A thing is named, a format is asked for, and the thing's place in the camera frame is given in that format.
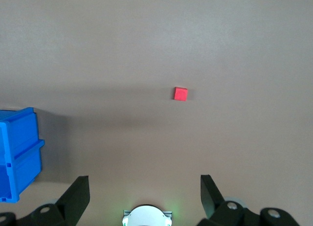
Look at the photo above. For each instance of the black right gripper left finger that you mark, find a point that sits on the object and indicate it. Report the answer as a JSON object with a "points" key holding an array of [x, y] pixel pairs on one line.
{"points": [[71, 206]]}

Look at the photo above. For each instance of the small red cube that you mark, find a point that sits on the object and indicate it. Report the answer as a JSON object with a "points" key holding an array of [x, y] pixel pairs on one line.
{"points": [[181, 94]]}

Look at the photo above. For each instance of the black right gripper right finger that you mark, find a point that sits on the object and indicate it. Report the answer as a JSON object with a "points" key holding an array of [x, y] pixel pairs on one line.
{"points": [[215, 211]]}

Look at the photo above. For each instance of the blue plastic storage bin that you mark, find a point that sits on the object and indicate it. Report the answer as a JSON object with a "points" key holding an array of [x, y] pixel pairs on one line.
{"points": [[22, 147]]}

